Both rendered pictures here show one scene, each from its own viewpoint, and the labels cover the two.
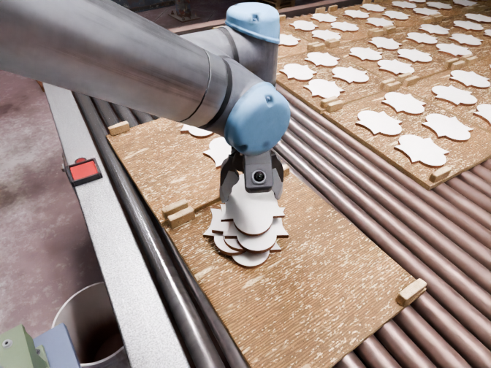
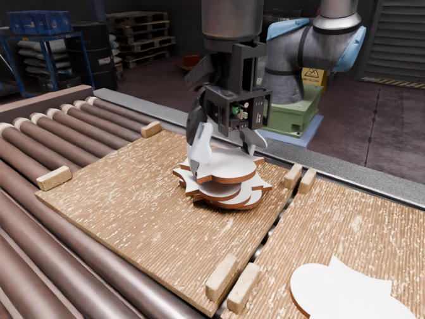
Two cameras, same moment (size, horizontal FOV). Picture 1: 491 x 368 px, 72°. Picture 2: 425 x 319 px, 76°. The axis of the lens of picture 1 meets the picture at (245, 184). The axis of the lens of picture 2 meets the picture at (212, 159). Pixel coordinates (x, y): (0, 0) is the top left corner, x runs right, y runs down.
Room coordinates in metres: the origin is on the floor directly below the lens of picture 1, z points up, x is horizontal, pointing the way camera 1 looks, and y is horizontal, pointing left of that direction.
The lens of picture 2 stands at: (0.84, -0.18, 1.27)
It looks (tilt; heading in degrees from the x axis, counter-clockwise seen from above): 32 degrees down; 157
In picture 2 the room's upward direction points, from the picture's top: straight up
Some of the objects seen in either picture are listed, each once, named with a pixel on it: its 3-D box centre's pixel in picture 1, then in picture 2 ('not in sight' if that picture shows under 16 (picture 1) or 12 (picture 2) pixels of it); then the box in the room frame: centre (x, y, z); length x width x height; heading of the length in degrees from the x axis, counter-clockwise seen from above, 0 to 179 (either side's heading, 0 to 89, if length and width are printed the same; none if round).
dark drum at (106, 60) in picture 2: not in sight; (91, 58); (-3.50, -0.18, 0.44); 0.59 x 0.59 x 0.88
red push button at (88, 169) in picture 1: (84, 171); not in sight; (0.68, 0.43, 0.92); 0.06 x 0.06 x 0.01; 30
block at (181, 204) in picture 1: (174, 209); (307, 180); (0.52, 0.16, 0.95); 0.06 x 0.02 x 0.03; 124
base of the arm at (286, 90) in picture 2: not in sight; (281, 81); (0.11, 0.38, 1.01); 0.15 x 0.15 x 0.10
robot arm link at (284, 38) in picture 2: not in sight; (288, 43); (0.12, 0.38, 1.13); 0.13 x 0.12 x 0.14; 32
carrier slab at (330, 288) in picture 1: (283, 257); (175, 186); (0.41, -0.08, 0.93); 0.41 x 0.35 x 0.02; 33
